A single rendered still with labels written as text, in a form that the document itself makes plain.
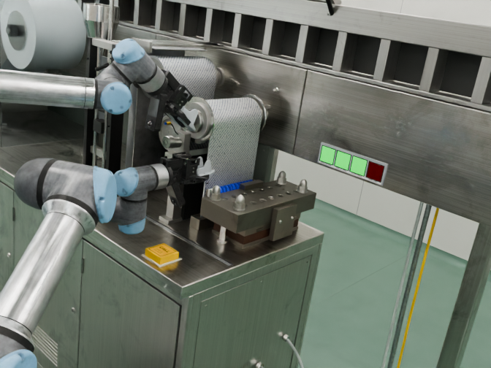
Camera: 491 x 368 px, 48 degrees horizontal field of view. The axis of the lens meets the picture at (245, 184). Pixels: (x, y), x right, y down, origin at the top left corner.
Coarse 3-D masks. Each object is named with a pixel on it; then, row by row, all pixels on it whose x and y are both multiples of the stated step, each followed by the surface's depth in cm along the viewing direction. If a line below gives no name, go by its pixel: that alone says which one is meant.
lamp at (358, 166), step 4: (352, 160) 175; (356, 160) 174; (360, 160) 173; (364, 160) 172; (352, 164) 175; (356, 164) 174; (360, 164) 173; (364, 164) 172; (352, 168) 175; (356, 168) 174; (360, 168) 173; (364, 168) 172; (356, 172) 174; (360, 172) 173; (364, 172) 173
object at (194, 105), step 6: (198, 102) 172; (186, 108) 175; (192, 108) 173; (198, 108) 171; (204, 108) 170; (204, 114) 170; (204, 120) 171; (204, 126) 171; (198, 132) 173; (204, 132) 171; (198, 138) 174
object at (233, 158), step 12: (216, 144) 175; (228, 144) 179; (240, 144) 184; (252, 144) 188; (216, 156) 177; (228, 156) 181; (240, 156) 186; (252, 156) 190; (216, 168) 179; (228, 168) 183; (240, 168) 188; (252, 168) 193; (216, 180) 181; (228, 180) 185; (240, 180) 190; (204, 192) 178
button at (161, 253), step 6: (156, 246) 160; (162, 246) 160; (168, 246) 161; (150, 252) 156; (156, 252) 156; (162, 252) 157; (168, 252) 157; (174, 252) 158; (156, 258) 155; (162, 258) 154; (168, 258) 156; (174, 258) 158
